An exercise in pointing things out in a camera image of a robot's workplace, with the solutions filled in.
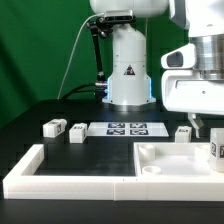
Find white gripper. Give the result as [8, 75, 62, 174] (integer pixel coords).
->
[161, 70, 224, 138]

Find white square tabletop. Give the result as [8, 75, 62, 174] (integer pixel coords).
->
[134, 142, 218, 176]

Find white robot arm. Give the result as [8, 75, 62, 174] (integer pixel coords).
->
[90, 0, 224, 128]

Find white marker plate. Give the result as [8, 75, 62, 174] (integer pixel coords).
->
[88, 122, 169, 137]

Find white U-shaped fence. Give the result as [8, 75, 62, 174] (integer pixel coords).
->
[3, 144, 224, 201]

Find black cables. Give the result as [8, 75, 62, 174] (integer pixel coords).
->
[59, 83, 105, 100]

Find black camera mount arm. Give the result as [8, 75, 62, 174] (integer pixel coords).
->
[87, 20, 109, 82]

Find grey mounted camera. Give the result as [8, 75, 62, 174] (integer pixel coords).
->
[104, 10, 133, 21]

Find grey camera cable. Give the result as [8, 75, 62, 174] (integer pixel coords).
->
[57, 12, 105, 100]

